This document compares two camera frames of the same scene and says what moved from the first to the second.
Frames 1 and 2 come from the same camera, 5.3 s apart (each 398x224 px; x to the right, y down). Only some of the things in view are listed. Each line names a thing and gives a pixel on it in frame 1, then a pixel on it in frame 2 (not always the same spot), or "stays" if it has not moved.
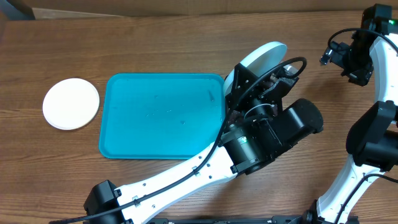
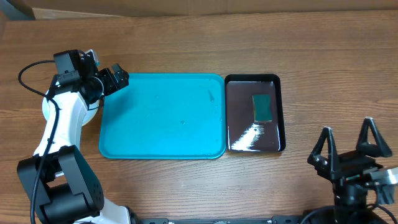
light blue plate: (259, 61) -> (90, 117)
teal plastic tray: (160, 116) stays
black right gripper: (361, 78) -> (352, 164)
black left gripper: (237, 85) -> (122, 81)
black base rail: (221, 219) stays
